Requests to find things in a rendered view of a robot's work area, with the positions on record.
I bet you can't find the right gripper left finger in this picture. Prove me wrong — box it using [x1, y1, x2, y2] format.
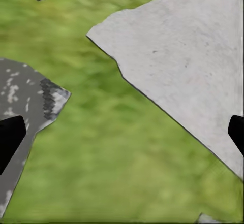
[0, 116, 26, 176]

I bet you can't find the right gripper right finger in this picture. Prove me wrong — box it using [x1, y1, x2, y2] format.
[228, 115, 244, 156]

